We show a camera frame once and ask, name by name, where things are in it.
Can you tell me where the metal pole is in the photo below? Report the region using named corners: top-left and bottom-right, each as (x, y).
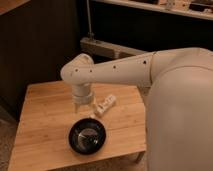
top-left (86, 0), bottom-right (94, 41)

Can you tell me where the white plastic bottle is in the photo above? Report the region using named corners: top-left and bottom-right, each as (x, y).
top-left (90, 94), bottom-right (117, 118)

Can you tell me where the grey metal beam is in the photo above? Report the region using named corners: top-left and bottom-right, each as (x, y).
top-left (80, 37), bottom-right (144, 59)

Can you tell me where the black ceramic bowl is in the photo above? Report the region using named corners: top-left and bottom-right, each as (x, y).
top-left (68, 118), bottom-right (106, 155)

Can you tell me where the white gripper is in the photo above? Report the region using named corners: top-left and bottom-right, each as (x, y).
top-left (72, 83), bottom-right (94, 113)

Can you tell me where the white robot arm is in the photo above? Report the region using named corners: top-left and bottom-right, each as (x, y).
top-left (61, 47), bottom-right (213, 171)

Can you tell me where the wooden shelf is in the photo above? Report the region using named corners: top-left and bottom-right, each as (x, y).
top-left (94, 0), bottom-right (213, 21)

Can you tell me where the wooden table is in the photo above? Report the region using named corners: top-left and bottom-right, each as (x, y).
top-left (8, 81), bottom-right (146, 171)

